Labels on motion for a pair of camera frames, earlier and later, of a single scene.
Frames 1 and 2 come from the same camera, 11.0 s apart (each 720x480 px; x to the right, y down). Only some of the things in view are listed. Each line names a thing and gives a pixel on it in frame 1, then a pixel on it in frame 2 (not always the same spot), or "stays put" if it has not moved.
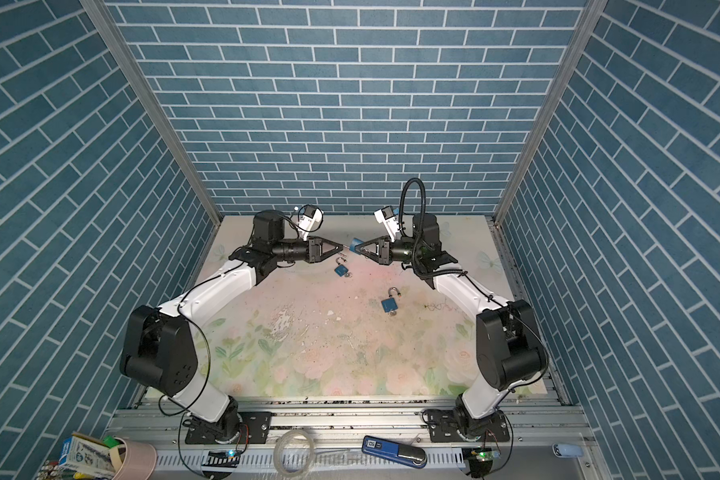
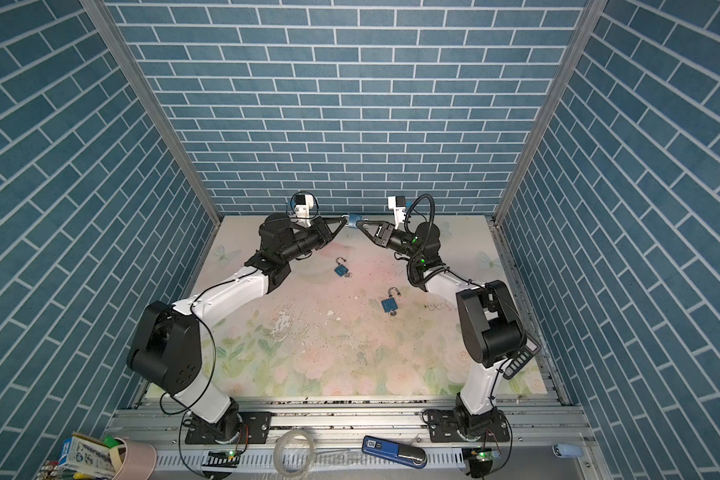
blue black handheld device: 398,453 stays put
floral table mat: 346,324 stays put
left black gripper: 309,249 to 324,228
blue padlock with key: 355,243 to 353,218
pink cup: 140,462 stays put
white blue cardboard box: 88,454 stays put
